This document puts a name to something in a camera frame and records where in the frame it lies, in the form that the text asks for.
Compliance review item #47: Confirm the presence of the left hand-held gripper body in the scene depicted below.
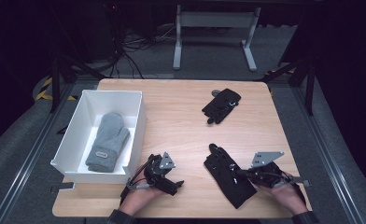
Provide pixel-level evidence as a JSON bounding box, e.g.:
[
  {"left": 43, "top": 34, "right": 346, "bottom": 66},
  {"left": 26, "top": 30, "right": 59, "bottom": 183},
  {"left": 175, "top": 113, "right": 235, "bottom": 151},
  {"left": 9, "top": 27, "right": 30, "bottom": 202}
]
[{"left": 143, "top": 151, "right": 179, "bottom": 191}]

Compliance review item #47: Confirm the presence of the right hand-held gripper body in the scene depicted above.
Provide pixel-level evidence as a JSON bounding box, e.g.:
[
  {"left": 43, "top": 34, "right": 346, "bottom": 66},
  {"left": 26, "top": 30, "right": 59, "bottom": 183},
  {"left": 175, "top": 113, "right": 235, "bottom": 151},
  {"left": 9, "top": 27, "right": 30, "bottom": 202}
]
[{"left": 247, "top": 151, "right": 293, "bottom": 189}]

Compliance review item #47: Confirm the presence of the black glove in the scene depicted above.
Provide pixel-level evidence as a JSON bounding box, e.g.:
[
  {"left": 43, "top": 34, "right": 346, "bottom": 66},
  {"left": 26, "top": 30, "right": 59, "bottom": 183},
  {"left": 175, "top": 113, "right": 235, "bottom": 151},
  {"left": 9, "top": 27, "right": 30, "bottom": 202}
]
[
  {"left": 202, "top": 88, "right": 242, "bottom": 125},
  {"left": 203, "top": 143, "right": 258, "bottom": 210}
]

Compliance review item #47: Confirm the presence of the grey mitten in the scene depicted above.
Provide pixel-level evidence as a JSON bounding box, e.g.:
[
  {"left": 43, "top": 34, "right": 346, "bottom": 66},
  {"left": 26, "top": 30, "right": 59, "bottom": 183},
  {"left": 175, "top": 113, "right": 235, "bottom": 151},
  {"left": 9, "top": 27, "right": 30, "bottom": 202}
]
[{"left": 85, "top": 112, "right": 131, "bottom": 174}]

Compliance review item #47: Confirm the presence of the white box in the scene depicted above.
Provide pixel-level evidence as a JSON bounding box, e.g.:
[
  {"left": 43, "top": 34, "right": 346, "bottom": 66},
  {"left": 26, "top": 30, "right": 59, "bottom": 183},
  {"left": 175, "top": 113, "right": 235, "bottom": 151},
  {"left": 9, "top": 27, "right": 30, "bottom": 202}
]
[{"left": 49, "top": 89, "right": 148, "bottom": 185}]

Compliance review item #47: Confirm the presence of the person's left hand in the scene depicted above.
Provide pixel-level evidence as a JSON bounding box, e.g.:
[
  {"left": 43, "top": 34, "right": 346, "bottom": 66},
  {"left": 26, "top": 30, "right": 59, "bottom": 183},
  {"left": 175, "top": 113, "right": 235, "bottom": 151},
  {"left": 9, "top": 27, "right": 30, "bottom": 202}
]
[{"left": 119, "top": 167, "right": 167, "bottom": 217}]

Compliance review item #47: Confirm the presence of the person's right hand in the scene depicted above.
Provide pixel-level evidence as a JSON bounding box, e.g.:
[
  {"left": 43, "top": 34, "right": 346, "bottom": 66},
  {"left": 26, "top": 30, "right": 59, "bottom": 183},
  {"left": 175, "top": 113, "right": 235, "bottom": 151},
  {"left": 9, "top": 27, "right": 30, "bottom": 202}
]
[{"left": 255, "top": 176, "right": 309, "bottom": 217}]

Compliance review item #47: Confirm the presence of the black metal stand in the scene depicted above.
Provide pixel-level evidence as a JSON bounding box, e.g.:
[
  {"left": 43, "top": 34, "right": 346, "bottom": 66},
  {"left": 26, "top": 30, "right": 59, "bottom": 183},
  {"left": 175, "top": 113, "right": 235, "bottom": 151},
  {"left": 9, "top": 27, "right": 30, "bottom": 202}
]
[
  {"left": 49, "top": 54, "right": 108, "bottom": 114},
  {"left": 255, "top": 58, "right": 317, "bottom": 117}
]

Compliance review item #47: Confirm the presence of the yellow and black tape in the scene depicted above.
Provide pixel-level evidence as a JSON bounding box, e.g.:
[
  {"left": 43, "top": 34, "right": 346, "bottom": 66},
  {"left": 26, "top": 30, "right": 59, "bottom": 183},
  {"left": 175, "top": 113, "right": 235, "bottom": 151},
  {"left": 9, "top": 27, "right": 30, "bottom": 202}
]
[{"left": 35, "top": 77, "right": 78, "bottom": 102}]

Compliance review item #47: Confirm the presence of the left hand-held gripper cable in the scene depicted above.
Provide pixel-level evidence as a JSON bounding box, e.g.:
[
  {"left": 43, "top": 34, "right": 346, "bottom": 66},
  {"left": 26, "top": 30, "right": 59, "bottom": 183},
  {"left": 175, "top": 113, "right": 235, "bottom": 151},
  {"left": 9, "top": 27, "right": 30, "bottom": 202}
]
[{"left": 125, "top": 161, "right": 156, "bottom": 191}]

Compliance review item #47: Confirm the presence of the hand-held gripper cable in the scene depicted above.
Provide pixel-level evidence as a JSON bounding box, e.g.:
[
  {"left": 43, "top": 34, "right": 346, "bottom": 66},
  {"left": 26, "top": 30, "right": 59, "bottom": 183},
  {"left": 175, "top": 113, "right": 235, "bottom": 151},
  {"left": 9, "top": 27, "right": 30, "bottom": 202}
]
[
  {"left": 125, "top": 161, "right": 156, "bottom": 191},
  {"left": 277, "top": 171, "right": 312, "bottom": 188}
]

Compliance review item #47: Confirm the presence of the right hand-held gripper cable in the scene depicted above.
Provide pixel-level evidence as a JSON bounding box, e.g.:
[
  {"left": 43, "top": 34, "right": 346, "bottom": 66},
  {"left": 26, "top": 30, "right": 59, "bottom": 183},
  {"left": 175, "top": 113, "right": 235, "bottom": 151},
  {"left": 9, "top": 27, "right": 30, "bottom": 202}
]
[{"left": 277, "top": 171, "right": 312, "bottom": 188}]

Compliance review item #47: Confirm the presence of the grey aluminium rail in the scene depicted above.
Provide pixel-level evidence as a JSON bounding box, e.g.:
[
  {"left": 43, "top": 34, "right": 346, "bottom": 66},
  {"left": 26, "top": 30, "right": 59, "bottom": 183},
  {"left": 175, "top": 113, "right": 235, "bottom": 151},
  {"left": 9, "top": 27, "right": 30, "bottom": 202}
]
[
  {"left": 0, "top": 83, "right": 77, "bottom": 224},
  {"left": 290, "top": 86, "right": 366, "bottom": 224}
]

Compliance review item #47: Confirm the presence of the bundle of floor cables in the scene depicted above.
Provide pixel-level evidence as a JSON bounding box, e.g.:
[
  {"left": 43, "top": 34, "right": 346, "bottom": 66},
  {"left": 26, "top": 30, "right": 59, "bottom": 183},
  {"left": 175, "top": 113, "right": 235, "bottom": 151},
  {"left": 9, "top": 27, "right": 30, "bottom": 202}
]
[{"left": 105, "top": 24, "right": 179, "bottom": 79}]

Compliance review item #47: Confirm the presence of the white metal table frame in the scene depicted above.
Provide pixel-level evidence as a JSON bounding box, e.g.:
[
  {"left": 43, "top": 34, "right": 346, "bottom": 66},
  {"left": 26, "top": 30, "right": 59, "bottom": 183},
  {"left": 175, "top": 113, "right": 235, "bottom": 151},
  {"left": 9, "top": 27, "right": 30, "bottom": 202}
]
[{"left": 172, "top": 4, "right": 261, "bottom": 72}]

